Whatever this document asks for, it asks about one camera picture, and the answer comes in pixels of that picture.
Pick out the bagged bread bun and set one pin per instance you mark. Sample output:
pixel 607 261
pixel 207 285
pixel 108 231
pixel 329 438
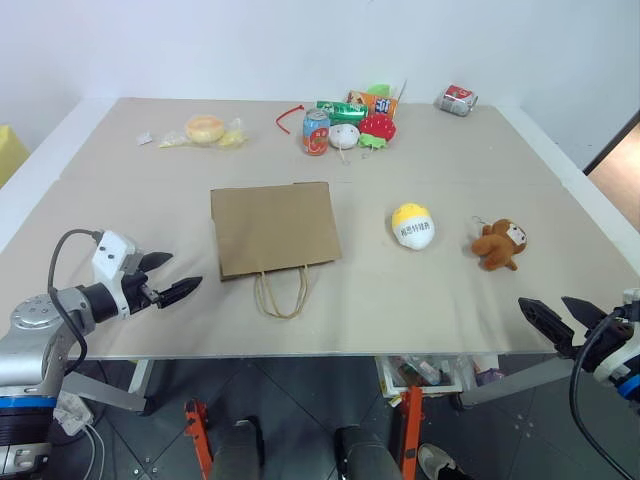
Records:
pixel 234 136

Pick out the light green plush item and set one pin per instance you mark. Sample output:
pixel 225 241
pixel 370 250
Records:
pixel 380 88

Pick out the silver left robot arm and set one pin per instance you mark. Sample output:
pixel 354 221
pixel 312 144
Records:
pixel 30 350

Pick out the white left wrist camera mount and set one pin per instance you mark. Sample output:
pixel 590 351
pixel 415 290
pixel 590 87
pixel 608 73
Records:
pixel 111 255

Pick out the white yellow egg toy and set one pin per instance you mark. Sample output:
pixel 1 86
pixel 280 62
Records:
pixel 414 230

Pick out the red strawberry toy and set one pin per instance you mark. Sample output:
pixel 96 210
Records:
pixel 379 127

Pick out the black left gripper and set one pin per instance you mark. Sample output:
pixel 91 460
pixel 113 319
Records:
pixel 136 292

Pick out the green soda can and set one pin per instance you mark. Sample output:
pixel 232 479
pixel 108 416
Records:
pixel 345 111

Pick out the brown paper bag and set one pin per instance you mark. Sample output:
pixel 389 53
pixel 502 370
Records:
pixel 275 230

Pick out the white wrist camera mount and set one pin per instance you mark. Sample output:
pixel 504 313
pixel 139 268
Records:
pixel 111 255
pixel 619 367

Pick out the yellow box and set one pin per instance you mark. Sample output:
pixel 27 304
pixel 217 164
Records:
pixel 10 155

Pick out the grey table frame bracket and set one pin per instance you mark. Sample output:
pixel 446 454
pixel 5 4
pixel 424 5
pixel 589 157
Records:
pixel 510 387
pixel 105 392

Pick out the white power strip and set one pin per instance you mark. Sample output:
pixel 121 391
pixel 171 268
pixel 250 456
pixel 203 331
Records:
pixel 72 412

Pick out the white storage bin with items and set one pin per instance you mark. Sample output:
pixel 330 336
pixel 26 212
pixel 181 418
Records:
pixel 417 375

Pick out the red blue soda can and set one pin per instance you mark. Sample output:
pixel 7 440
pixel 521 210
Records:
pixel 315 135

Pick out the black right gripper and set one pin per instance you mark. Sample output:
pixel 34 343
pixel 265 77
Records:
pixel 602 342

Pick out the orange stand leg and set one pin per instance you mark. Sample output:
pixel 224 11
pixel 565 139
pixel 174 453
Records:
pixel 197 435
pixel 411 430

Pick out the brown door panel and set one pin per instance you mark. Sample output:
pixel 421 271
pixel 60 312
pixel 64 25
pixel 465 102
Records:
pixel 617 165

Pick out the beige table cover sheet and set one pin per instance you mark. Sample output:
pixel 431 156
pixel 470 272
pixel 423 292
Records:
pixel 380 310
pixel 425 165

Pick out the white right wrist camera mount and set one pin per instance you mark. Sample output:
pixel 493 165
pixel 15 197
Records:
pixel 619 367

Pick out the small clear plastic scrap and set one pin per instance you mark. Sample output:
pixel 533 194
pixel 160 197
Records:
pixel 145 138

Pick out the grey black shoe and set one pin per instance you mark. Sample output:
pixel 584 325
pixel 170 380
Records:
pixel 440 462

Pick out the white round plush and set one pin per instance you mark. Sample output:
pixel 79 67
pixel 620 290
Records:
pixel 343 136

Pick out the red twist tie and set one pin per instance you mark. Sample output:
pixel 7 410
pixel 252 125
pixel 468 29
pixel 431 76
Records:
pixel 286 117

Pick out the orange snack packet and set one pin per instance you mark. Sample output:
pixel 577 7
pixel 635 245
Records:
pixel 380 104

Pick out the brown monkey plush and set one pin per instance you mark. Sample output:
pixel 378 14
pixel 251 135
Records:
pixel 497 245

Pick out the round bread toy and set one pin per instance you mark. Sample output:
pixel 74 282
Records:
pixel 204 129

